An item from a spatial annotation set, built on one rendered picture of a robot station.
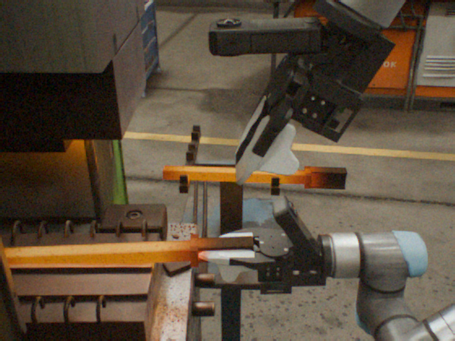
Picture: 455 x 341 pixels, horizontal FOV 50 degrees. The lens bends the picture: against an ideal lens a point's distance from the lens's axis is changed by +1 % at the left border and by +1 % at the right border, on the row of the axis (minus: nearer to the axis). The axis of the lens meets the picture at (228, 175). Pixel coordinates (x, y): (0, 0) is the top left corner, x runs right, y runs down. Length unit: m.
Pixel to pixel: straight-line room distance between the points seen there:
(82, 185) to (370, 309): 0.60
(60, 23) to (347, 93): 0.28
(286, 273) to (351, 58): 0.40
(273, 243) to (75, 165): 0.44
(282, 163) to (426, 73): 3.83
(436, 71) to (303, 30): 3.86
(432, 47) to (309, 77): 3.80
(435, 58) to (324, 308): 2.64
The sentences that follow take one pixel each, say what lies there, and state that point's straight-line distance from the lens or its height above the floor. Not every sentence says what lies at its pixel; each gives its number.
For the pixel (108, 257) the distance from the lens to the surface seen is 0.82.
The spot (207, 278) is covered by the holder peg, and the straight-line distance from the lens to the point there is 0.96.
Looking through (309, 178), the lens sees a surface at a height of 0.97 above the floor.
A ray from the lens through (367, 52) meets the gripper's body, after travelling 0.52.
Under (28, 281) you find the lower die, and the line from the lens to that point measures 0.85.
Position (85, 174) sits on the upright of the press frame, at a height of 1.03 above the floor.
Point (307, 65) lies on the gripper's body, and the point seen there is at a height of 1.37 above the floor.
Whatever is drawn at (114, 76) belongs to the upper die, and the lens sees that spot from 0.55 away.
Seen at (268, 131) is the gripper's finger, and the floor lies 1.31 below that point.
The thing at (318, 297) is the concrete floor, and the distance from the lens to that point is 2.23.
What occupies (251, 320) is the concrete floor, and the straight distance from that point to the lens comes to 2.11.
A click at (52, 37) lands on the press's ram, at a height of 1.40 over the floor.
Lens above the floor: 1.51
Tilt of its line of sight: 29 degrees down
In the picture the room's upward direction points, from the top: straight up
